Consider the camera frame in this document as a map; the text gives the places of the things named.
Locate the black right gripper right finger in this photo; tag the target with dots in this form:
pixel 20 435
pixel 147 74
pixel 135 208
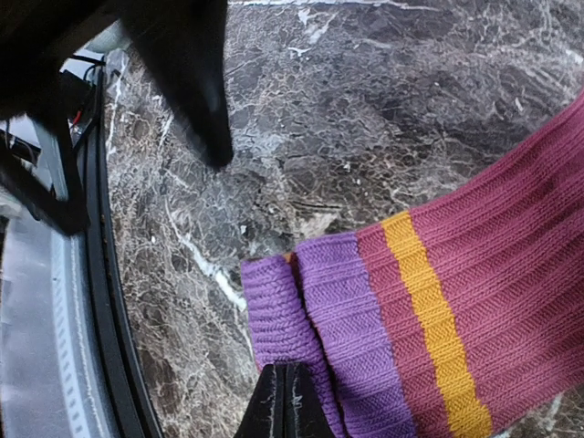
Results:
pixel 303 415

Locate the black front table rail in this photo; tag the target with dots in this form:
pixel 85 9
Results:
pixel 133 411

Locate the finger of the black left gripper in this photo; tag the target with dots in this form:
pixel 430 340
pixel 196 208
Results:
pixel 181 43
pixel 45 178

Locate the white slotted cable duct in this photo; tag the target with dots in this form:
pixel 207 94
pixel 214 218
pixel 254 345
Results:
pixel 72 357

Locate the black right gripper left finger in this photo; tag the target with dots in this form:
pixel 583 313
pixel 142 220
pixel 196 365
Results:
pixel 265 412

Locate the maroon purple orange striped sock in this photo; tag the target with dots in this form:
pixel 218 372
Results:
pixel 451 319

